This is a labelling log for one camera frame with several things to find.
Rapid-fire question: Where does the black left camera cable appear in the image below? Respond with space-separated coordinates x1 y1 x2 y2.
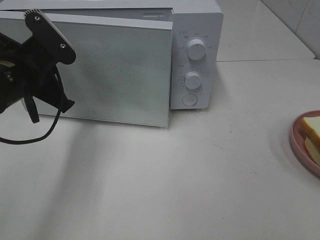
0 67 62 145

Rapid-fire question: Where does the upper white power knob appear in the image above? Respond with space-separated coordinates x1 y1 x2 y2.
186 37 207 61

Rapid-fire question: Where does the upper sandwich bread slice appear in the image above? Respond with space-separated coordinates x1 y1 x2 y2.
301 116 320 142

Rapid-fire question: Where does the lower white timer knob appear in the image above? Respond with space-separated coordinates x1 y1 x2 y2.
184 71 203 90

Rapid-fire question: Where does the pink plate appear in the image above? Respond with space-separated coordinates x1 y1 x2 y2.
289 110 320 179

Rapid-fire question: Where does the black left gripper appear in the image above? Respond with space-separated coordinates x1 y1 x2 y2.
0 34 75 123

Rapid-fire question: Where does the white microwave door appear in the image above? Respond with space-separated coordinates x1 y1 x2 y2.
0 11 175 129

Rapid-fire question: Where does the white microwave oven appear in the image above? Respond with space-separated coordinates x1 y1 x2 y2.
0 0 224 110

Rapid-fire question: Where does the sandwich bread slice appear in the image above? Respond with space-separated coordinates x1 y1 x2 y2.
304 137 320 166
301 116 320 142

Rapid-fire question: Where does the round door release button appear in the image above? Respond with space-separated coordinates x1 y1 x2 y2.
182 94 198 106

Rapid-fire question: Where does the lower sandwich bread slice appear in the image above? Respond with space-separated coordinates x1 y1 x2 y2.
304 137 320 166

